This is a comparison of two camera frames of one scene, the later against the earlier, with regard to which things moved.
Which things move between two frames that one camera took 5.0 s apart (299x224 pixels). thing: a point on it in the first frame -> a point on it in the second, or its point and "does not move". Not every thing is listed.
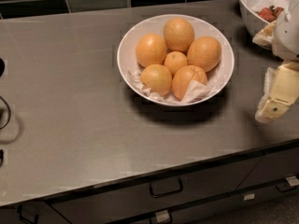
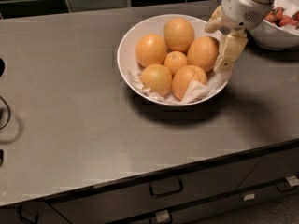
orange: (157, 77) does not move
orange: (182, 77) does not move
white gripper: (287, 36) -> (241, 10)
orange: (206, 52) does not move
